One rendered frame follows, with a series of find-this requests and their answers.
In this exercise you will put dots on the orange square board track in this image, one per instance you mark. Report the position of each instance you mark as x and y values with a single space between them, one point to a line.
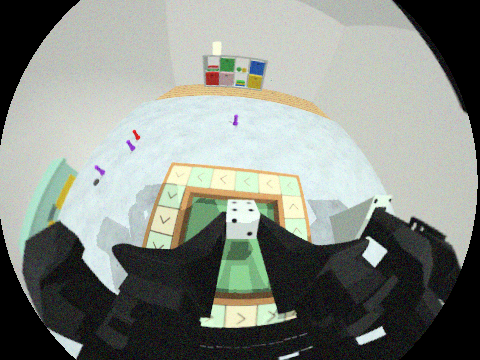
225 169

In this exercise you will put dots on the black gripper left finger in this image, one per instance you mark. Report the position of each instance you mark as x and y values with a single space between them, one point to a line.
193 267

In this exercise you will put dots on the white die with black pips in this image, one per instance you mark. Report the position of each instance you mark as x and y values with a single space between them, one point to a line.
242 219

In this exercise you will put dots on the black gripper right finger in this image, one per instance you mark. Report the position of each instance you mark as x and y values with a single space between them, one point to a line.
293 265

